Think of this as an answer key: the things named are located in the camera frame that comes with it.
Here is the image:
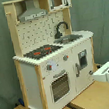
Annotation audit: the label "toy microwave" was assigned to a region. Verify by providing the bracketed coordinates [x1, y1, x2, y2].
[48, 0, 71, 11]

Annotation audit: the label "black stovetop red burners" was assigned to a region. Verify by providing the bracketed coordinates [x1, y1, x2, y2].
[24, 44, 59, 60]

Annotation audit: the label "grey toy sink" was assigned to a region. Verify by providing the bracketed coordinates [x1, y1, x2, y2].
[53, 34, 83, 45]

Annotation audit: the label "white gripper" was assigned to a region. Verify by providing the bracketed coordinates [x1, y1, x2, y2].
[90, 61, 109, 87]

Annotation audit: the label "red oven knob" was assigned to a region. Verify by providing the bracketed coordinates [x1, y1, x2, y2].
[46, 64, 52, 71]
[63, 55, 69, 61]

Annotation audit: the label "white oven door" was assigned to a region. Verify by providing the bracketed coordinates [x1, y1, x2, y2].
[43, 63, 76, 109]

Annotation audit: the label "black toy faucet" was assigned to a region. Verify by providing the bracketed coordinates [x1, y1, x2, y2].
[55, 21, 68, 39]

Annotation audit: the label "left red oven knob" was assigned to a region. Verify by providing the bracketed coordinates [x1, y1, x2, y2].
[46, 64, 52, 71]

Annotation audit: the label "right red oven knob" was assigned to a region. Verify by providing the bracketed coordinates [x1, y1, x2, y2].
[63, 55, 69, 61]

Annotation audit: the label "wooden toy kitchen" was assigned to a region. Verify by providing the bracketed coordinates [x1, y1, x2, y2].
[4, 0, 94, 109]

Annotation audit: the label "grey range hood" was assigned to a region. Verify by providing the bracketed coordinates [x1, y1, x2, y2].
[19, 0, 47, 23]

